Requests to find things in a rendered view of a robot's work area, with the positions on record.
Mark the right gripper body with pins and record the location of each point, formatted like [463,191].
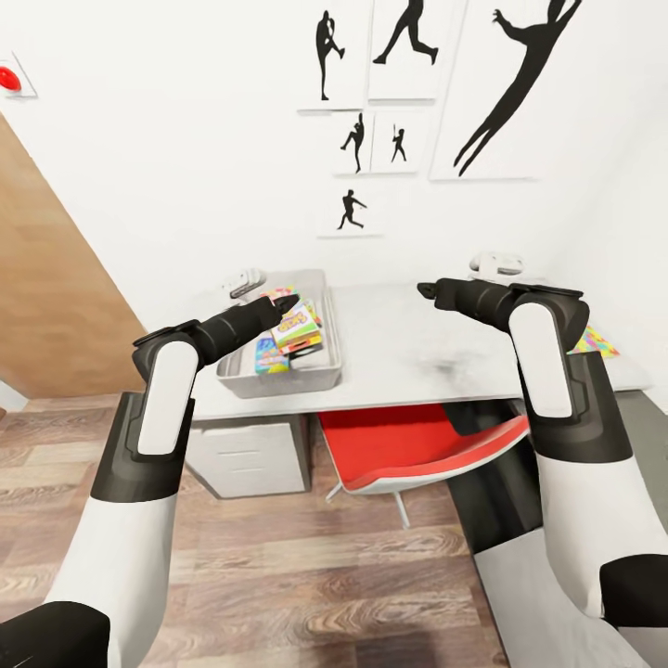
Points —
[462,296]

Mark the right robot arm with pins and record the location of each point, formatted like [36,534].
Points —
[604,540]

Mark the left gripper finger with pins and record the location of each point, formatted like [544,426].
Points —
[285,304]

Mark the toy box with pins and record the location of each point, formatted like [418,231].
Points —
[313,368]

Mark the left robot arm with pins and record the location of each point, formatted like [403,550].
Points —
[107,604]

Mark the sliding door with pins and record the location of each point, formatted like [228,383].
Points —
[65,327]

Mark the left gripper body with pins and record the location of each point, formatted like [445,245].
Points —
[248,321]

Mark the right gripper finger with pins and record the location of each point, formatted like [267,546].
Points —
[428,290]

